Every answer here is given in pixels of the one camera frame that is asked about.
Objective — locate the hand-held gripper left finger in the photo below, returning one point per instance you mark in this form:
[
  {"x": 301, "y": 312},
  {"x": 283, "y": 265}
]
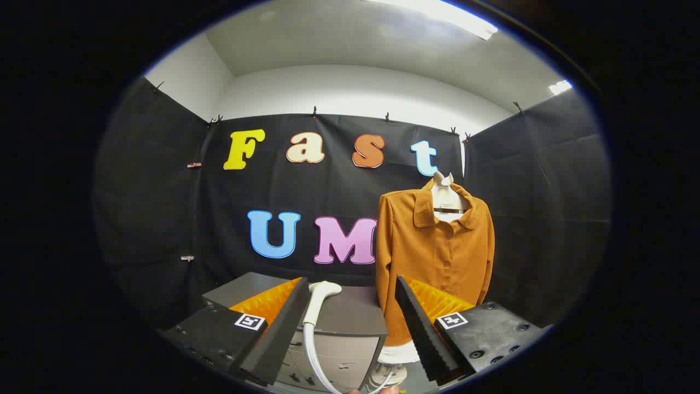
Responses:
[{"x": 281, "y": 334}]

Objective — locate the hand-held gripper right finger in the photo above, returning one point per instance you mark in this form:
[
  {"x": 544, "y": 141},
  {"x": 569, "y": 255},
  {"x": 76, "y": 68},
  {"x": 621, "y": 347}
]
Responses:
[{"x": 421, "y": 331}]

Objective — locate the white garment steamer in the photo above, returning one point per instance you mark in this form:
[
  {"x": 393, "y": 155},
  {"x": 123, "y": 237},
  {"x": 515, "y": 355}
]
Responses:
[{"x": 324, "y": 289}]

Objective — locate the orange button-up shirt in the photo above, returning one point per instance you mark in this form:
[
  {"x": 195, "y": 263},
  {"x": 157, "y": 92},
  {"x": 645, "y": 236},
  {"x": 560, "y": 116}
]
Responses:
[{"x": 421, "y": 257}]

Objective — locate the grey drawer cabinet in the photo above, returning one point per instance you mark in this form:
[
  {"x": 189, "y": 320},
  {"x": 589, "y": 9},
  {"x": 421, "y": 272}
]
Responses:
[{"x": 355, "y": 317}]

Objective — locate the white mannequin torso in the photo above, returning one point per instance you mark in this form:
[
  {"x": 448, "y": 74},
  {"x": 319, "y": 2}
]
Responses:
[{"x": 444, "y": 192}]

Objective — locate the small ceiling light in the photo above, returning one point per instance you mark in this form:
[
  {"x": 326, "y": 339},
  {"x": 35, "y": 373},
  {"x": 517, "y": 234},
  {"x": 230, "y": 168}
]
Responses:
[{"x": 560, "y": 87}]

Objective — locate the long ceiling light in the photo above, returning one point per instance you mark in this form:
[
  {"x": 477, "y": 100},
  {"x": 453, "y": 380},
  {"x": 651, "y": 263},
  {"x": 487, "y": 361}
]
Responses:
[{"x": 448, "y": 13}]

